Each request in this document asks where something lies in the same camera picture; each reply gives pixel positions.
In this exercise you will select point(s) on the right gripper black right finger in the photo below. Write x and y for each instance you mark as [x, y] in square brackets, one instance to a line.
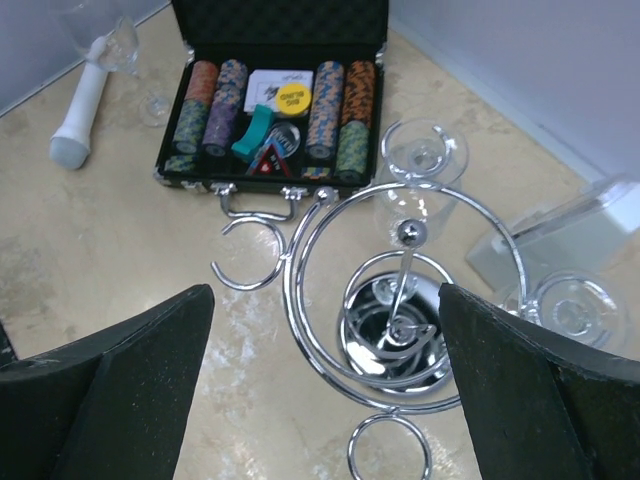
[539, 405]

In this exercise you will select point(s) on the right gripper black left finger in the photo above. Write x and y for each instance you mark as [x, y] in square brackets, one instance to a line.
[111, 405]

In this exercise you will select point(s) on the chrome wine glass rack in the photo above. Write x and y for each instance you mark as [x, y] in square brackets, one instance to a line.
[389, 332]

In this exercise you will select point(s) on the white grey handheld tool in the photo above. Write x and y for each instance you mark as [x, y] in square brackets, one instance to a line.
[70, 144]

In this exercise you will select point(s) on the red triangle all-in button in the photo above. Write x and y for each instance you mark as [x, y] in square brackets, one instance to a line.
[270, 161]

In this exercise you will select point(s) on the dark green chip stack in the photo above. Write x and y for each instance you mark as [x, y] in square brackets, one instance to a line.
[190, 126]

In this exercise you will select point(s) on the teal dealer block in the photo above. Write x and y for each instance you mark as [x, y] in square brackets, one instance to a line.
[246, 147]

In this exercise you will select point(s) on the clear dealer button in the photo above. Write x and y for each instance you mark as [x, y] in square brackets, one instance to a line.
[285, 137]

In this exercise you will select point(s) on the red brown chip stack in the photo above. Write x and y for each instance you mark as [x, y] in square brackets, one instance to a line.
[202, 83]

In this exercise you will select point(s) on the purple white chip stack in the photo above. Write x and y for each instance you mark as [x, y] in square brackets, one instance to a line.
[225, 106]

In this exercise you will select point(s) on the black poker chip case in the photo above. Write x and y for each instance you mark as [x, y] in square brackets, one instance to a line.
[287, 35]

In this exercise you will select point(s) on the white playing card box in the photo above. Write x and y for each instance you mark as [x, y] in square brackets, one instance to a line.
[263, 85]

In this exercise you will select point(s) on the yellow big blind button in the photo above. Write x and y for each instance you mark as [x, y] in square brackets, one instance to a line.
[293, 99]

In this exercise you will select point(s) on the brown orange chip stack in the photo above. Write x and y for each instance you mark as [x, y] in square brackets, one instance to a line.
[359, 92]

